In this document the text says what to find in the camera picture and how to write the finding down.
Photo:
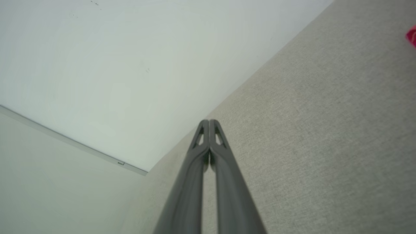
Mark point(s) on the red and white jersey garment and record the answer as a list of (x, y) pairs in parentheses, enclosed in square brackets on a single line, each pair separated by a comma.
[(412, 36)]

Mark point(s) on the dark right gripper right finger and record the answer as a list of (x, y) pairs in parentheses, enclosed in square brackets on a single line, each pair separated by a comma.
[(234, 201)]

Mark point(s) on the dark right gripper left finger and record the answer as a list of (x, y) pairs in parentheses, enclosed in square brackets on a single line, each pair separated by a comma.
[(187, 201)]

